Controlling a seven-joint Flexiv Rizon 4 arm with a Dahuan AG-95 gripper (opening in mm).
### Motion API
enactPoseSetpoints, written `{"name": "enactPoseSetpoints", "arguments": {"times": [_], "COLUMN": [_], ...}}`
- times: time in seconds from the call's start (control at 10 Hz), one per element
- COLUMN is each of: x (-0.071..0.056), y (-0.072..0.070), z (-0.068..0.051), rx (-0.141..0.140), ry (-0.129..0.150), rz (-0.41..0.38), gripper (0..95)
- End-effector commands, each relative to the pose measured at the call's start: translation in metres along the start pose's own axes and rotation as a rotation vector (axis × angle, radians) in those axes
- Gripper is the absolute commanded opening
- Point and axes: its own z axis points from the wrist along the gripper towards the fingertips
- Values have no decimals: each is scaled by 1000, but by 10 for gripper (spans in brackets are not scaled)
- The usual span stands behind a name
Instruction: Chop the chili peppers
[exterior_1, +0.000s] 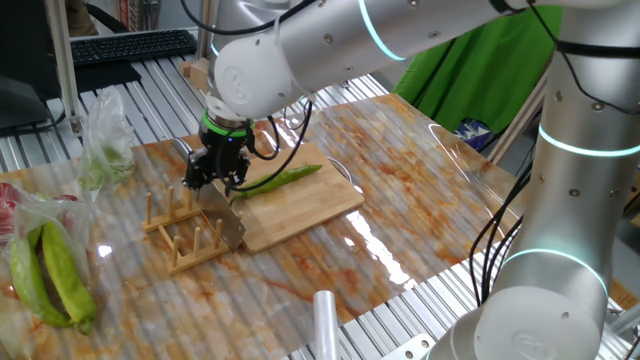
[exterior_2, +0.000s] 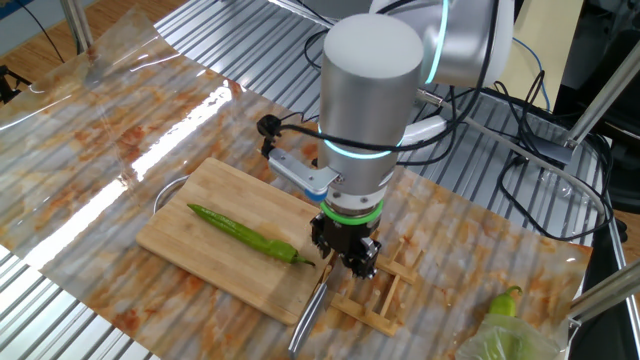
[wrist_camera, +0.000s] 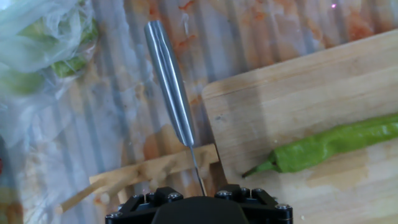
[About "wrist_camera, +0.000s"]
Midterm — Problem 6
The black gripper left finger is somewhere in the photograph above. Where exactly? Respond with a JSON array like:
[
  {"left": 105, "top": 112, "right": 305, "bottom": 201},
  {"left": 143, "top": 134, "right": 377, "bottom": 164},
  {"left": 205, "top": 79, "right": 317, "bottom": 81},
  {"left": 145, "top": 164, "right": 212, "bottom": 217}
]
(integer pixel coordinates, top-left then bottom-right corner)
[{"left": 104, "top": 185, "right": 184, "bottom": 224}]

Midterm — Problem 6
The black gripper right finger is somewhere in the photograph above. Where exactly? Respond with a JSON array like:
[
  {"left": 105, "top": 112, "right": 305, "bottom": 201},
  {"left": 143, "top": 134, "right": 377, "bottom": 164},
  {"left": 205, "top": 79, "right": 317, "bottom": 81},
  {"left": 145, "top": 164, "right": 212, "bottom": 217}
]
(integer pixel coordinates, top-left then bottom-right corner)
[{"left": 214, "top": 185, "right": 294, "bottom": 224}]

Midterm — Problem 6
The long green chili pepper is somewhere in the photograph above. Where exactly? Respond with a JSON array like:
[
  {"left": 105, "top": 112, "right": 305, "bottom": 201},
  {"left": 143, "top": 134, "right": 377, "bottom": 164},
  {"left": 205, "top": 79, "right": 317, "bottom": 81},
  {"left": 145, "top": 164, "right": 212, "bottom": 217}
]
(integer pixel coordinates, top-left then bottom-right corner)
[{"left": 241, "top": 113, "right": 398, "bottom": 179}]

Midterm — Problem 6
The steel kitchen knife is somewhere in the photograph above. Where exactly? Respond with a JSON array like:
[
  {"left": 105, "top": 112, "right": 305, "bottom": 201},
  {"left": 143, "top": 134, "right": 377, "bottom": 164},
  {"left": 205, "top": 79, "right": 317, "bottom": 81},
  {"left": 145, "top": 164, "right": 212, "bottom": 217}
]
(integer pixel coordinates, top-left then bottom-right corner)
[{"left": 143, "top": 19, "right": 208, "bottom": 197}]

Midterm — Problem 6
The wooden peg rack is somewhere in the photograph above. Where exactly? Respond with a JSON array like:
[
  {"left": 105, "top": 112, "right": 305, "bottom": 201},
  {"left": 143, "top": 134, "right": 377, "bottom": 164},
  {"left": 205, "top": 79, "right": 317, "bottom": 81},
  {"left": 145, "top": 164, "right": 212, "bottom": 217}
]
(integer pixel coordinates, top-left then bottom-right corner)
[{"left": 58, "top": 142, "right": 229, "bottom": 215}]

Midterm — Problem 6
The wooden cutting board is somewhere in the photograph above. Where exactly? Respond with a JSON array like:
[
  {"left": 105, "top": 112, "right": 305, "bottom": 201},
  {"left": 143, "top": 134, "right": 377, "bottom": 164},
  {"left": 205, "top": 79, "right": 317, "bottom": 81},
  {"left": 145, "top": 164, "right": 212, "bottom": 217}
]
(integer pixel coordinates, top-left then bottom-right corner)
[{"left": 201, "top": 29, "right": 398, "bottom": 224}]

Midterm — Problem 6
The green pepper inside bag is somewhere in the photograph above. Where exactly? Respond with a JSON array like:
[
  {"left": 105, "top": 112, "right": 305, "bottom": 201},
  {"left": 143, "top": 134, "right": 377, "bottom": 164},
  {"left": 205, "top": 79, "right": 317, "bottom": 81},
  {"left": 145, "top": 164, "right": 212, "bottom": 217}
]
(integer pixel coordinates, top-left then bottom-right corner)
[{"left": 18, "top": 18, "right": 100, "bottom": 79}]

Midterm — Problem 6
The green pepper with curled stem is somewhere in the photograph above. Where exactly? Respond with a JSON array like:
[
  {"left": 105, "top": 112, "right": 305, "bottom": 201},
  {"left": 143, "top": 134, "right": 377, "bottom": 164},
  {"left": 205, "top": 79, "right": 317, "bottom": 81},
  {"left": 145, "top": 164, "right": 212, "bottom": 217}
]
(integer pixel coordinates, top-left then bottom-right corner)
[{"left": 0, "top": 70, "right": 45, "bottom": 95}]

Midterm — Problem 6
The marbled plastic table sheet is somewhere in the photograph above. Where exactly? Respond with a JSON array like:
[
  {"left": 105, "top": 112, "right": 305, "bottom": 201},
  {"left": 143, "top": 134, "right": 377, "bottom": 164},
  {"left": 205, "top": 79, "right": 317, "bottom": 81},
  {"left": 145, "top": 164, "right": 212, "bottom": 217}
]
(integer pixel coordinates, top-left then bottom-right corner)
[{"left": 0, "top": 0, "right": 398, "bottom": 224}]

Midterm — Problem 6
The clear plastic bag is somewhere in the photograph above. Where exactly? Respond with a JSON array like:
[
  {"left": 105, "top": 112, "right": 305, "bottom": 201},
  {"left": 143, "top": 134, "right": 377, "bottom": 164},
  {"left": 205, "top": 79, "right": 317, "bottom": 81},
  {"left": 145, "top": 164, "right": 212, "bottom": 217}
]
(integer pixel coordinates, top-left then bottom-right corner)
[{"left": 0, "top": 0, "right": 100, "bottom": 150}]

